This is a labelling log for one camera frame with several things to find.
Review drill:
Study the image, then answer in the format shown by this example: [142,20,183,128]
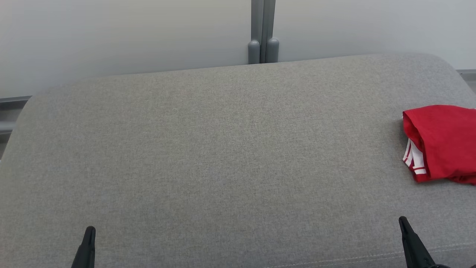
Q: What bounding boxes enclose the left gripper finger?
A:
[71,226,96,268]

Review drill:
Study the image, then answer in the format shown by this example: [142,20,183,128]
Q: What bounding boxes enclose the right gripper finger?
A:
[399,216,438,268]

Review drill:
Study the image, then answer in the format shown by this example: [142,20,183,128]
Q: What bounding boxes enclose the red and white shirt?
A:
[402,105,476,182]

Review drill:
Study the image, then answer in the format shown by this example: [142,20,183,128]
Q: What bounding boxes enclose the grey fabric sofa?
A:
[0,53,476,268]

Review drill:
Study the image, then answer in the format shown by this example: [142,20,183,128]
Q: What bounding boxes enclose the grey partition post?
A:
[248,0,279,64]

